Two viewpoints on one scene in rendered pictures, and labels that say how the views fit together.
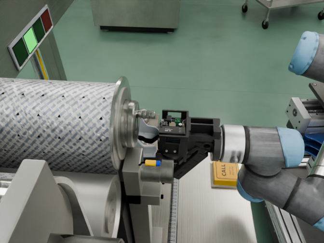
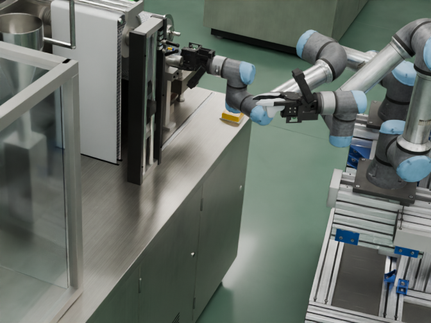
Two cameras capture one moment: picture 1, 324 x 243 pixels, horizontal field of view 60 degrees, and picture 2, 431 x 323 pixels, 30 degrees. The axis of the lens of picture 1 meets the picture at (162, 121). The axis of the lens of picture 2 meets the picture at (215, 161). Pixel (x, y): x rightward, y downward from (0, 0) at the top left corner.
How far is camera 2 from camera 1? 249 cm
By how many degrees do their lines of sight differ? 17
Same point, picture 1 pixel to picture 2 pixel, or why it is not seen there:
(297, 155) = (245, 73)
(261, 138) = (231, 61)
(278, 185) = (240, 95)
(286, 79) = not seen: outside the picture
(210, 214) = (209, 127)
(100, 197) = not seen: hidden behind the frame
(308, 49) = (303, 39)
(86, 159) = not seen: hidden behind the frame
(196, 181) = (211, 114)
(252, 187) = (228, 97)
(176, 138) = (190, 54)
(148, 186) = (169, 70)
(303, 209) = (246, 106)
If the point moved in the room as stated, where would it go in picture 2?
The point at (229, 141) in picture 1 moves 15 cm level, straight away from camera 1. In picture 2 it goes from (215, 60) to (240, 48)
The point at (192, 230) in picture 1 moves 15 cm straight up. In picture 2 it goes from (193, 129) to (195, 94)
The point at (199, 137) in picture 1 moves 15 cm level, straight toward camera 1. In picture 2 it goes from (201, 56) to (179, 70)
